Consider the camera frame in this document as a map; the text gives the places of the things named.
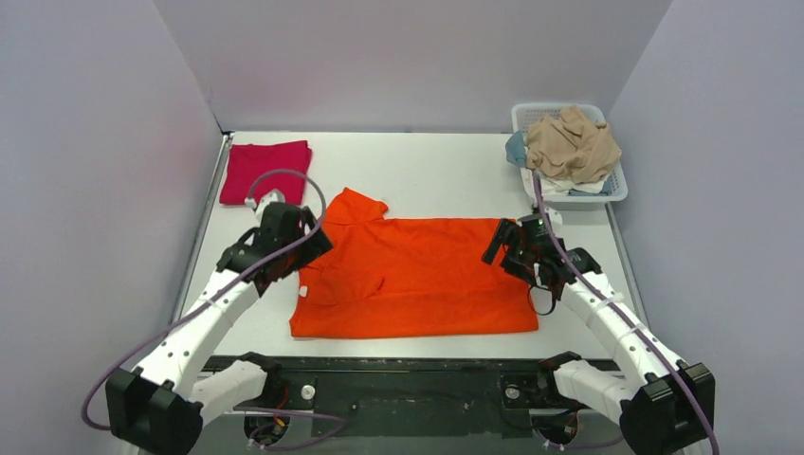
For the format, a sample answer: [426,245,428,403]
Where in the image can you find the beige crumpled t-shirt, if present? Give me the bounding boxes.
[524,105,621,184]

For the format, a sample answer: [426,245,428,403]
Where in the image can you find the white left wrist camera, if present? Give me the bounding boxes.
[245,190,285,211]

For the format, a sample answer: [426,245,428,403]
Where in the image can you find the white garment in basket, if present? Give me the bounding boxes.
[536,173,612,196]

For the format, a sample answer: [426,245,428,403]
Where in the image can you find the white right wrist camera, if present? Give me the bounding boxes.
[544,208,563,226]

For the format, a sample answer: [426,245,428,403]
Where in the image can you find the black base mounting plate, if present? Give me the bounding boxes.
[236,353,606,439]

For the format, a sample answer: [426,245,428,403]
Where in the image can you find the blue garment in basket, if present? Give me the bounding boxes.
[504,131,527,169]

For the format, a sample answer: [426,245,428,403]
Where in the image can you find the orange t-shirt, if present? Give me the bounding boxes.
[289,188,539,339]

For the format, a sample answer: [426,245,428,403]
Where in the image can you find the folded red t-shirt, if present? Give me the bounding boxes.
[219,140,313,206]

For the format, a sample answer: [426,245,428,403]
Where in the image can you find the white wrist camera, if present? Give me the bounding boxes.
[245,190,285,211]
[544,208,563,226]

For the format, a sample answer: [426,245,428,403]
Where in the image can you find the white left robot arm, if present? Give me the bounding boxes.
[105,202,332,454]

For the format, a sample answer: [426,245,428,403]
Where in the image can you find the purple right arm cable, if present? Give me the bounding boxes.
[532,173,721,455]

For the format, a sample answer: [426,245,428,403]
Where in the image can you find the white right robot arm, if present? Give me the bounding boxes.
[482,214,721,454]

